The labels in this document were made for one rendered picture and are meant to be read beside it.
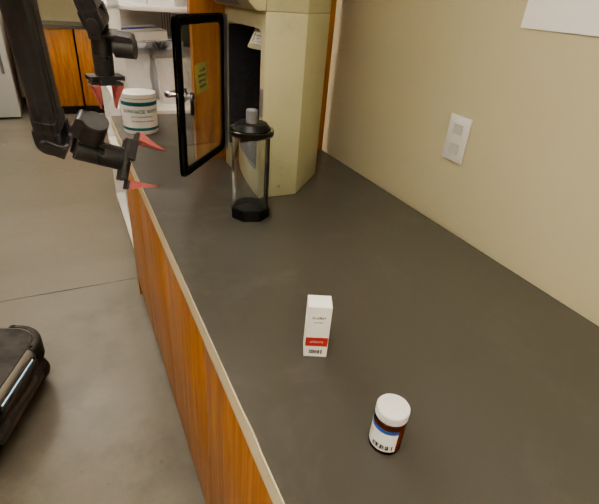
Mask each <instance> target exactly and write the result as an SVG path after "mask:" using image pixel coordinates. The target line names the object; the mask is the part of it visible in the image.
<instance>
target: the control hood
mask: <svg viewBox="0 0 599 504"><path fill-rule="evenodd" d="M236 1H237V2H238V4H239V5H237V4H230V3H224V2H218V1H216V0H214V2H215V3H217V4H222V5H227V6H233V7H239V8H245V9H250V10H256V11H265V10H266V0H236Z"/></svg>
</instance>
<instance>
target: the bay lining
mask: <svg viewBox="0 0 599 504"><path fill-rule="evenodd" d="M254 30H255V27H251V26H247V25H243V24H230V23H229V25H228V88H229V126H230V125H232V124H234V123H235V122H236V121H237V120H240V119H246V109H247V108H255V109H257V110H258V119H259V98H260V63H261V50H256V49H252V48H249V47H248V43H249V41H250V39H251V37H252V34H253V32H254Z"/></svg>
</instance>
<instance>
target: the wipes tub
mask: <svg viewBox="0 0 599 504"><path fill-rule="evenodd" d="M120 102H121V110H122V118H123V125H124V131H125V132H127V133H129V134H135V133H137V132H141V133H143V134H145V135H147V134H153V133H156V132H157V131H158V116H157V103H156V92H155V91H154V90H151V89H145V88H127V89H123V92H122V94H121V96H120Z"/></svg>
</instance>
